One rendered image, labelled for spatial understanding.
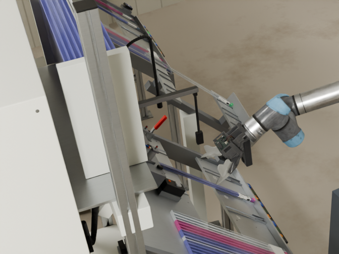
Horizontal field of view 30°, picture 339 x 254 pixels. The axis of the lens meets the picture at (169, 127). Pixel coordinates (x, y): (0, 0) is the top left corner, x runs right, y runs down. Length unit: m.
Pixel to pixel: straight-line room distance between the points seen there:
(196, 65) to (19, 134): 3.28
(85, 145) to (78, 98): 0.13
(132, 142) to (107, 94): 0.29
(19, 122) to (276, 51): 3.47
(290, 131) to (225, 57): 2.46
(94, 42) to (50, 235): 0.51
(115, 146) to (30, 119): 0.19
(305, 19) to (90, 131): 3.69
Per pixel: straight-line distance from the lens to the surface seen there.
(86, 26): 1.18
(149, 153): 1.92
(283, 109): 2.13
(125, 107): 1.47
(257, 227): 2.24
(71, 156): 1.64
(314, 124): 3.93
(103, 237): 2.49
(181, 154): 2.37
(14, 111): 1.29
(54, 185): 1.42
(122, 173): 1.39
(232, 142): 2.13
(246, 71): 4.42
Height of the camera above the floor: 2.41
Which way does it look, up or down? 37 degrees down
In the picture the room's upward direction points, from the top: 8 degrees counter-clockwise
